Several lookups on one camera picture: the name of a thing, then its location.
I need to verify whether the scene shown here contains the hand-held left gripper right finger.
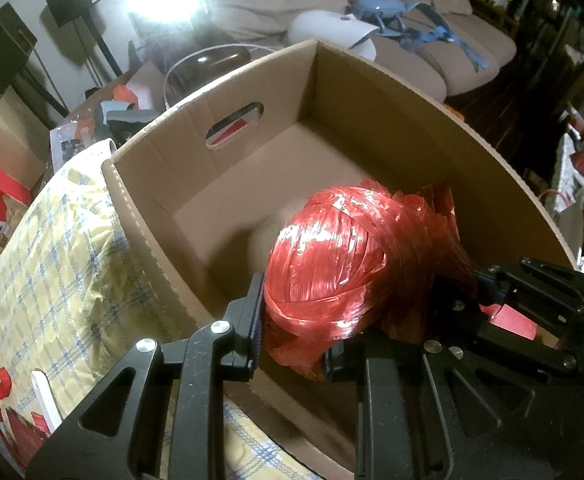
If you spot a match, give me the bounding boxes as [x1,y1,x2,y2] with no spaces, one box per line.
[324,335,555,480]

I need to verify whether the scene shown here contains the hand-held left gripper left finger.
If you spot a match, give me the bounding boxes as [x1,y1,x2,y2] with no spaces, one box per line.
[27,272,268,480]

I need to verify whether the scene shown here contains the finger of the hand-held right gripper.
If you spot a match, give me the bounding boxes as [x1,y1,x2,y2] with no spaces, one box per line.
[474,257,584,341]
[437,297,584,386]

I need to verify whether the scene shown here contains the red plastic twine ball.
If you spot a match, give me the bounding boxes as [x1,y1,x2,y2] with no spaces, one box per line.
[263,180,475,381]

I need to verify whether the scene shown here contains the cardboard box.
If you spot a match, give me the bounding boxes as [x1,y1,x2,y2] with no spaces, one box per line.
[101,38,575,480]

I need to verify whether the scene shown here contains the red lint brush white frame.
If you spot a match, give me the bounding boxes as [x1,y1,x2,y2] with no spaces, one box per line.
[31,371,63,433]

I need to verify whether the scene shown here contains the cluttered white table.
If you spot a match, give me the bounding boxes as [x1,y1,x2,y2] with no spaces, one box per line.
[552,50,584,271]

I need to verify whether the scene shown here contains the yellow plaid tablecloth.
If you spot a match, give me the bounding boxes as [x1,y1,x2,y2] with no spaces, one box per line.
[0,140,318,480]

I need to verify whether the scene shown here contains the teal grey tool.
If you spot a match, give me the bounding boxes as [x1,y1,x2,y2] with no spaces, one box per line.
[99,100,155,136]

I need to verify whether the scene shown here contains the dark round side table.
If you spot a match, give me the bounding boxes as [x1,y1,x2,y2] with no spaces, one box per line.
[164,45,273,106]

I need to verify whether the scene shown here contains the clear plastic packet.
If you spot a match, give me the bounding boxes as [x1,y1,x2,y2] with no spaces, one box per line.
[49,120,118,163]

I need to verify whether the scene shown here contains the beige sofa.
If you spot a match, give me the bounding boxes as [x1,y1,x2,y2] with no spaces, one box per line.
[182,0,518,103]

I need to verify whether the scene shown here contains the white dome device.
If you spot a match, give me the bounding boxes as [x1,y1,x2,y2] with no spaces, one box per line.
[290,10,378,61]

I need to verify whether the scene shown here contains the blue strap harness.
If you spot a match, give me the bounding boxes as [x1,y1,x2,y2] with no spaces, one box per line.
[349,0,488,68]

